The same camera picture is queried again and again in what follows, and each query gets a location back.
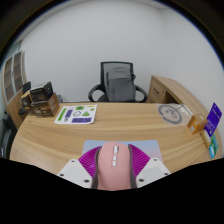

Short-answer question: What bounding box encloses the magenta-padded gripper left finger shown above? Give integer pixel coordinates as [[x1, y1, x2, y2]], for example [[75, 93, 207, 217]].
[[57, 145, 103, 189]]

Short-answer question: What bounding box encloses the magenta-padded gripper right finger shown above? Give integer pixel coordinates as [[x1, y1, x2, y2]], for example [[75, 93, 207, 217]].
[[127, 143, 172, 188]]

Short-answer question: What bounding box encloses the pink computer mouse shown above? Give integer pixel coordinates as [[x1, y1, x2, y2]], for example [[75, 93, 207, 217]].
[[96, 142, 136, 192]]

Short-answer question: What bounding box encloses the pink and blue mouse pad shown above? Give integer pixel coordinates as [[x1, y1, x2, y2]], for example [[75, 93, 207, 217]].
[[81, 139, 164, 161]]

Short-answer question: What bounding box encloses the white sticker sheet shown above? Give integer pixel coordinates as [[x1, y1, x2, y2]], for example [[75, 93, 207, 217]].
[[53, 104, 98, 125]]

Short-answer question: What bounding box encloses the round grey logo disc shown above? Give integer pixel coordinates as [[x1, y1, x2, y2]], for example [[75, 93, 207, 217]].
[[157, 103, 184, 125]]

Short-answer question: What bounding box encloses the yellow flat box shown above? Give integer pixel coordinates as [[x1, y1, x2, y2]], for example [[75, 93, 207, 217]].
[[200, 129, 213, 149]]

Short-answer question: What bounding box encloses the small orange box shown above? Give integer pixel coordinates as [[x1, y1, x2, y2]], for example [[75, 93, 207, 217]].
[[186, 113, 209, 135]]

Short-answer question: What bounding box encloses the large brown carton box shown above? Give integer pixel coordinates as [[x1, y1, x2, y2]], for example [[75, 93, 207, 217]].
[[30, 93, 61, 118]]

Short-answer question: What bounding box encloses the black leather armchair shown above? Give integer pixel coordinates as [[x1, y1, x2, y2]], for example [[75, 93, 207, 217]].
[[0, 111, 18, 159]]

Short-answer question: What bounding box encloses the wooden side desk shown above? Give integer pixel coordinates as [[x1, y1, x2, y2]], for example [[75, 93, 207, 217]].
[[146, 75, 208, 116]]

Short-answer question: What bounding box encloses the purple standing sign card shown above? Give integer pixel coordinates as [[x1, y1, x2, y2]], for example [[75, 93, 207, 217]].
[[204, 102, 223, 138]]

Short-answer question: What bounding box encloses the black mesh office chair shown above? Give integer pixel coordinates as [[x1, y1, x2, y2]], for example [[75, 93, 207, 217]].
[[87, 61, 148, 103]]

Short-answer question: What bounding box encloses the black carton box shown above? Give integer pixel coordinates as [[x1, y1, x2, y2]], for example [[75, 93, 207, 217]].
[[29, 81, 54, 103]]

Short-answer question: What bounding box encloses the grey backpack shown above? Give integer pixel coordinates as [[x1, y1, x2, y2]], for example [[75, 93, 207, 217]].
[[105, 66, 137, 103]]

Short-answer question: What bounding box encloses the wooden shelf cabinet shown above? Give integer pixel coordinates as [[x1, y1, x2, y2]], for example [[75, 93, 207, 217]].
[[0, 50, 29, 129]]

